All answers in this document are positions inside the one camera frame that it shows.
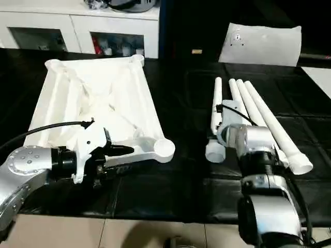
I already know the white plastic table top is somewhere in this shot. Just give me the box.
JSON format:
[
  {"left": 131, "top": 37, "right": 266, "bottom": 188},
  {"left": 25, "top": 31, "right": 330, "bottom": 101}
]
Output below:
[{"left": 24, "top": 54, "right": 176, "bottom": 164}]

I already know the white plastic table leg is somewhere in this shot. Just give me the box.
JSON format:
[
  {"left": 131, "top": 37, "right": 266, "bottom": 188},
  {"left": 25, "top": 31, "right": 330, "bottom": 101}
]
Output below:
[
  {"left": 244, "top": 81, "right": 314, "bottom": 176},
  {"left": 205, "top": 76, "right": 227, "bottom": 164},
  {"left": 236, "top": 79, "right": 262, "bottom": 128},
  {"left": 228, "top": 79, "right": 249, "bottom": 125}
]

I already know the black table mat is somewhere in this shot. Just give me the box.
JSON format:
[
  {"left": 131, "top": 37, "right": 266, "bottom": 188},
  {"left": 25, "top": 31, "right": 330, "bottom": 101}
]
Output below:
[{"left": 0, "top": 48, "right": 331, "bottom": 228}]

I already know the black cabinet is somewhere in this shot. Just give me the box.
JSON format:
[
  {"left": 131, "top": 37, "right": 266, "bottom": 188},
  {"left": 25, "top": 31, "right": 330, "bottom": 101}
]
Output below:
[{"left": 158, "top": 0, "right": 229, "bottom": 60}]

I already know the white cabinet with glass doors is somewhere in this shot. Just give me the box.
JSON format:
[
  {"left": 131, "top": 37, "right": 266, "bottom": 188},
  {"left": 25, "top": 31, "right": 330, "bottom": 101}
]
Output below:
[{"left": 0, "top": 10, "right": 159, "bottom": 60}]

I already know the white flat board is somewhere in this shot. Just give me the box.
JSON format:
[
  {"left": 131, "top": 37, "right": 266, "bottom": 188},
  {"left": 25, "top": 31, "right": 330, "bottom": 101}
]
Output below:
[{"left": 299, "top": 66, "right": 331, "bottom": 100}]

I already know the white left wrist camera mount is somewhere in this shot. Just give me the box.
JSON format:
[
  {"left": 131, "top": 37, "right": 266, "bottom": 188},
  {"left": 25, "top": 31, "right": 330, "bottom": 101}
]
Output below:
[{"left": 71, "top": 119, "right": 113, "bottom": 184}]

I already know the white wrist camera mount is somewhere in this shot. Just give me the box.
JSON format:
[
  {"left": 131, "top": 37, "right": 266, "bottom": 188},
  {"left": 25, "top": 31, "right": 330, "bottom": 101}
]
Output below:
[
  {"left": 71, "top": 119, "right": 113, "bottom": 184},
  {"left": 219, "top": 99, "right": 248, "bottom": 128}
]

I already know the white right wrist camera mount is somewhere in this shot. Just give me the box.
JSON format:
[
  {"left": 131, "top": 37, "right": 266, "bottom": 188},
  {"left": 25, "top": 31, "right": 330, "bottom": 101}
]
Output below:
[{"left": 219, "top": 99, "right": 248, "bottom": 128}]

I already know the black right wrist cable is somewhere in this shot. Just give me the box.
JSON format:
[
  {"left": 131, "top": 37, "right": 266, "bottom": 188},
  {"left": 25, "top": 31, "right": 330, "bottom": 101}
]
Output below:
[{"left": 216, "top": 103, "right": 318, "bottom": 248}]

